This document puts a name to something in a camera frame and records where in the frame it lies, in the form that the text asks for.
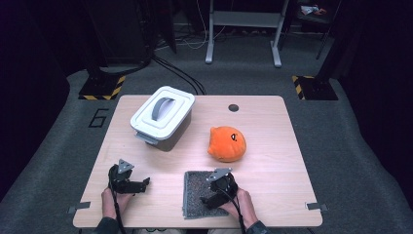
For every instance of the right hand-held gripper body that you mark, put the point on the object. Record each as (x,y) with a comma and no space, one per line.
(224,185)

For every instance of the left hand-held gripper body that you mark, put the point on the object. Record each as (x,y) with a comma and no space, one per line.
(121,183)

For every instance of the grey fluffy towel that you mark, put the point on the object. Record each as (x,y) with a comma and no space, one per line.
(195,188)

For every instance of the orange plush toy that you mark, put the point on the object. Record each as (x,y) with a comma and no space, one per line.
(227,146)

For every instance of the brown translucent storage box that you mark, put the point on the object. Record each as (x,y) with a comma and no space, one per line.
(177,136)

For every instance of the person's left hand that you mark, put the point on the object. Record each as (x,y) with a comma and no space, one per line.
(110,204)

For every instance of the person's right hand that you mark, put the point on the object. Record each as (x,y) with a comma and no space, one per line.
(246,209)

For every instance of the grey tape strip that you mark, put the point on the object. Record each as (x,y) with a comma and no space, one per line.
(79,207)
(316,206)

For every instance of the black striped stand base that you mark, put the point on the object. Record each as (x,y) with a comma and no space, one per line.
(100,89)
(316,89)

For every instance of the dark cabinet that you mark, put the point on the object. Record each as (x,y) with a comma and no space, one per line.
(120,29)

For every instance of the black cart with clutter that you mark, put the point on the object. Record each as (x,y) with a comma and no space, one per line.
(313,11)

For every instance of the white metal desk frame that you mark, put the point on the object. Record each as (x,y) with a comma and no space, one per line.
(246,18)

